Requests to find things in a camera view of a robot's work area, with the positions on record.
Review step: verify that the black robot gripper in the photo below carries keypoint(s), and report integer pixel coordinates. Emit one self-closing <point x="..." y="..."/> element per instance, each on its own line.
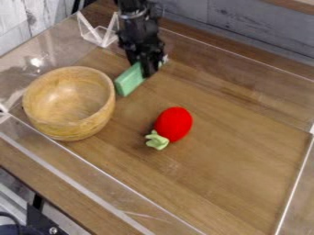
<point x="140" y="39"/>

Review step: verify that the green rectangular block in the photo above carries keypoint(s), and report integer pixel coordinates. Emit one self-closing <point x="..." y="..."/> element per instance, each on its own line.
<point x="130" y="80"/>

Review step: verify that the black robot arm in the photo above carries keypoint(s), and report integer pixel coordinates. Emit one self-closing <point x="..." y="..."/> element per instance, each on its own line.
<point x="126" y="4"/>

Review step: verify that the brown wooden bowl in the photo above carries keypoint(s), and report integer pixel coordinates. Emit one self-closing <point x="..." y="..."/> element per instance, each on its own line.
<point x="70" y="102"/>

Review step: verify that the red plush strawberry toy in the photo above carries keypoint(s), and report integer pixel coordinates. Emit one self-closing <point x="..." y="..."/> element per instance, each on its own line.
<point x="172" y="127"/>

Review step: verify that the clear acrylic tray enclosure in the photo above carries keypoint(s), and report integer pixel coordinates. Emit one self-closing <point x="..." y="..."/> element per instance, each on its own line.
<point x="236" y="178"/>

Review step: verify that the black clamp with cable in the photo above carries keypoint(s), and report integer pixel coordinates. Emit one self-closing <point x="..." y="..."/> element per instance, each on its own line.
<point x="38" y="224"/>

